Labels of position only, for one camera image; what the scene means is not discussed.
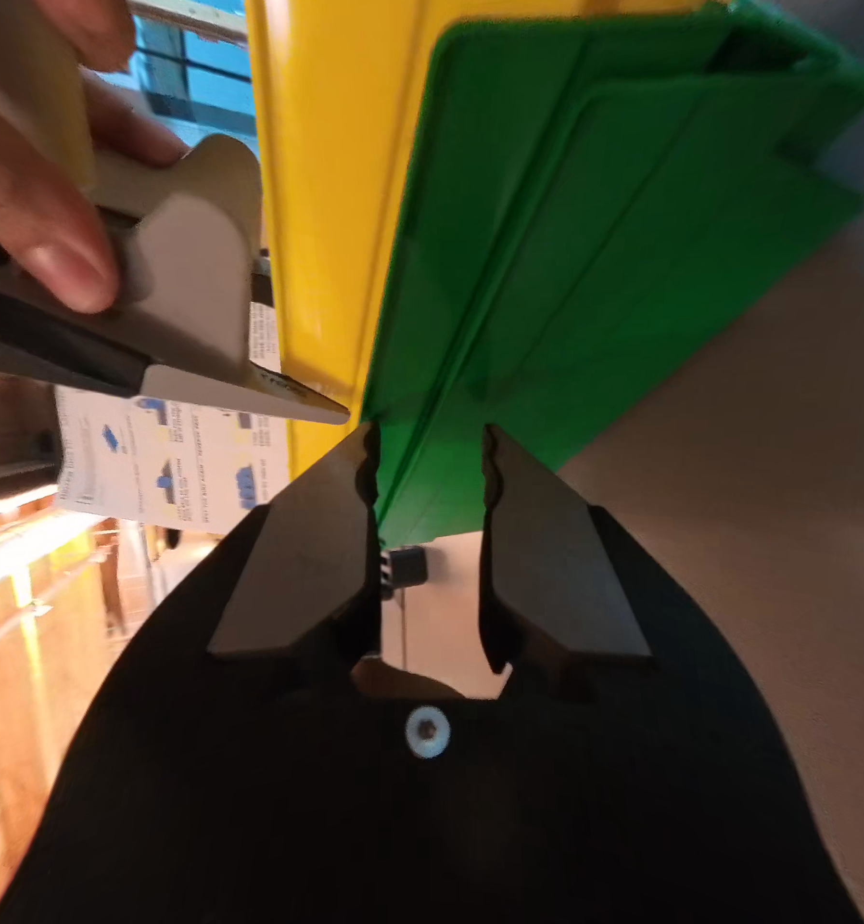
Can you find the black ribbed knob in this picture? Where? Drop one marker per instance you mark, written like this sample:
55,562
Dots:
407,568

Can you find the yellow plastic bin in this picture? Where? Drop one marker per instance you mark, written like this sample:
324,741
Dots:
331,180

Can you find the green plastic bin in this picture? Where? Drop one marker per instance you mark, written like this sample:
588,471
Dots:
583,252

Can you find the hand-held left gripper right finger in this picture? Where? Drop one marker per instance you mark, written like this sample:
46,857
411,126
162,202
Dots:
555,570

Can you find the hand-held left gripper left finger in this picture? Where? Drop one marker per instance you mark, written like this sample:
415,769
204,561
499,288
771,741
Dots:
302,563

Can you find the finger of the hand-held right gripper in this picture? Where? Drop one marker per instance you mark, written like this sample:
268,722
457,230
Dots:
244,393

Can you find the white printed bin label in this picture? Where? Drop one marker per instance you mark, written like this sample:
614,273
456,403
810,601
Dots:
186,462

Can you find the person's right hand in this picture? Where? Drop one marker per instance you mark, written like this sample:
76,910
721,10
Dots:
35,224

